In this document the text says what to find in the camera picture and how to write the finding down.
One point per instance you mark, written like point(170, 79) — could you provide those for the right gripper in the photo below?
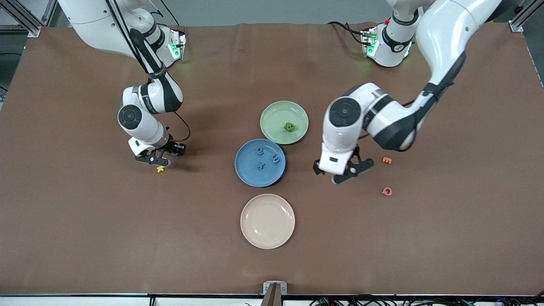
point(175, 147)

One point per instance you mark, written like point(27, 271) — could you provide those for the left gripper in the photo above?
point(316, 168)

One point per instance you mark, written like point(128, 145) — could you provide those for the blue letter m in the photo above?
point(276, 159)

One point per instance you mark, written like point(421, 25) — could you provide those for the green letter B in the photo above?
point(290, 126)

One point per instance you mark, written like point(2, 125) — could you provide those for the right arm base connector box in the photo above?
point(178, 42)

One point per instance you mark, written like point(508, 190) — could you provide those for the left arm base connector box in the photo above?
point(369, 42)

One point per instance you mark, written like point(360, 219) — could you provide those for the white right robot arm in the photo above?
point(93, 21)

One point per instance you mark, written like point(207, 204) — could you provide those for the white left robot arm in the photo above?
point(450, 25)

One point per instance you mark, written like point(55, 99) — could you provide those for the green plate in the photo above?
point(276, 114)

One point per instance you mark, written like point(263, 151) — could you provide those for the blue plate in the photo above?
point(250, 174)

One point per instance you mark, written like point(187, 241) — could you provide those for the pink letter Q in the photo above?
point(383, 191)

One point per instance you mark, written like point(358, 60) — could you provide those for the beige plate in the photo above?
point(267, 221)

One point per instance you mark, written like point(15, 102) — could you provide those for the brown table cover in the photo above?
point(127, 233)

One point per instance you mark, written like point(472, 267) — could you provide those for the metal bracket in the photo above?
point(267, 289)

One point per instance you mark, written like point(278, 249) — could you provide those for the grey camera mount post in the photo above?
point(272, 299)

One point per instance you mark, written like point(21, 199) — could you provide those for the aluminium frame profile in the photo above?
point(515, 26)
point(33, 32)

